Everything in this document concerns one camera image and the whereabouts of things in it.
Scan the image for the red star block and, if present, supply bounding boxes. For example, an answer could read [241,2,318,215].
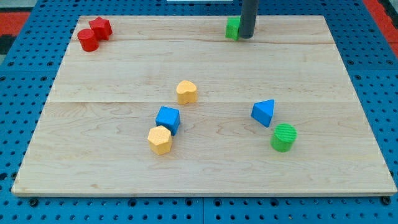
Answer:
[89,16,113,40]

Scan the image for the blue triangle block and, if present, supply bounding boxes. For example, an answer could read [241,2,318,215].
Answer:
[251,99,275,128]

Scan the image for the yellow hexagon block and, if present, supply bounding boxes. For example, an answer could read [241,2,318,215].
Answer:
[147,126,172,155]

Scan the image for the green cylinder block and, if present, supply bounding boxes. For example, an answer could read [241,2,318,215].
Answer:
[270,123,297,152]

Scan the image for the yellow heart block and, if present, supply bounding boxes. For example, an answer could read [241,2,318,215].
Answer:
[176,80,198,105]

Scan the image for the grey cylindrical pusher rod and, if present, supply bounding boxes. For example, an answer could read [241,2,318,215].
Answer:
[239,0,259,39]

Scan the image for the blue cube block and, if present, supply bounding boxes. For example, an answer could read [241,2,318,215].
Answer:
[155,106,180,136]

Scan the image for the red cylinder block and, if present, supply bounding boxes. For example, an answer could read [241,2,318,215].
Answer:
[77,29,99,52]

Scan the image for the wooden board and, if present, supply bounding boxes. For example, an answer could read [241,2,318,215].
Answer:
[12,16,397,197]

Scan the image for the green star block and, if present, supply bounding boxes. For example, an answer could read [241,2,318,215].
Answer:
[224,16,241,41]

